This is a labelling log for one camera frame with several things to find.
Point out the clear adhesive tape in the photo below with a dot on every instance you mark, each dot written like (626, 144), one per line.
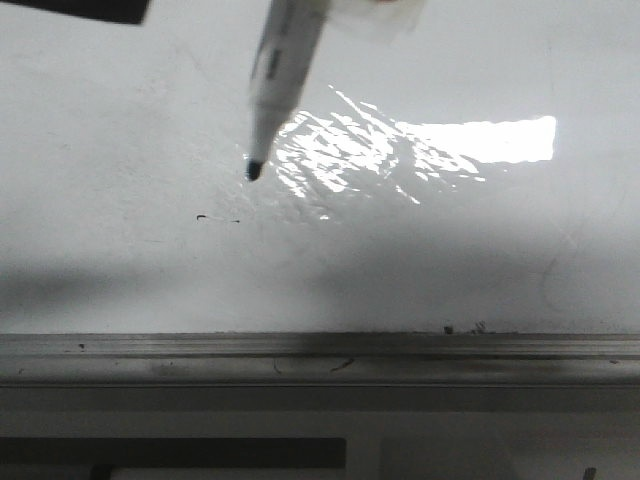
(374, 20)

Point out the aluminium whiteboard tray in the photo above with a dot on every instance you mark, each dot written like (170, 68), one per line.
(319, 359)

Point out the white black whiteboard marker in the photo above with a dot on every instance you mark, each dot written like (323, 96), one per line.
(291, 32)

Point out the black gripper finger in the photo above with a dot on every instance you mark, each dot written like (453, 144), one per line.
(113, 11)

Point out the white whiteboard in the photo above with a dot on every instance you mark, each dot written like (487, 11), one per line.
(479, 173)

